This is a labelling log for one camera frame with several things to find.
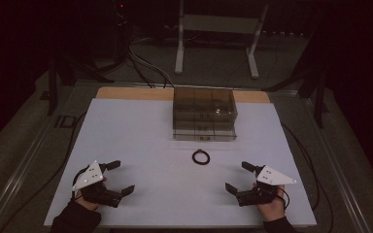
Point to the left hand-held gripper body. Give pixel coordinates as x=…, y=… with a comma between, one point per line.
x=90, y=177

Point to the black tripod stand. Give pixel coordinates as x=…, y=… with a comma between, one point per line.
x=61, y=69
x=317, y=93

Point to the dark device with red light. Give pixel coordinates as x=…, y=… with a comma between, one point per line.
x=121, y=29

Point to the white table mat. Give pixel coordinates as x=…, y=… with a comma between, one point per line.
x=162, y=181

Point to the person's right hand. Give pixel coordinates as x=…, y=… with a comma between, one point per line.
x=273, y=211

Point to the smoky transparent drawer box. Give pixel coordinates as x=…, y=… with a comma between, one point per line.
x=204, y=113

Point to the white metal stand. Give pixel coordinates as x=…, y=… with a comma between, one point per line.
x=218, y=24

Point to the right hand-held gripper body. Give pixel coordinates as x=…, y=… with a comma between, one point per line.
x=273, y=176

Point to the person's left hand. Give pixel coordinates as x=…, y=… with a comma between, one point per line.
x=86, y=205

